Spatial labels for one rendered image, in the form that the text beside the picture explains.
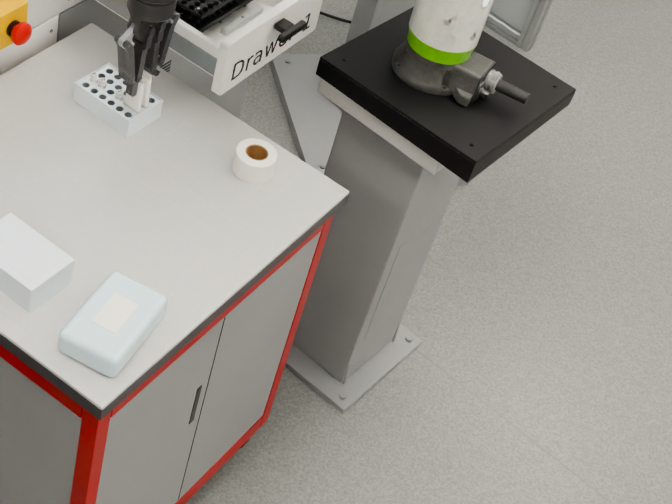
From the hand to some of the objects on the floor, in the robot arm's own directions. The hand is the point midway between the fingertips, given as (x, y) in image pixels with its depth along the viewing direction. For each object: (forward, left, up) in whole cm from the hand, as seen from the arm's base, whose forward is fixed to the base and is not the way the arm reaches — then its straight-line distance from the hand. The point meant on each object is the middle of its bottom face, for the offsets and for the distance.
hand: (138, 90), depth 205 cm
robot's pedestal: (-32, -50, -82) cm, 102 cm away
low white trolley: (-2, +13, -84) cm, 85 cm away
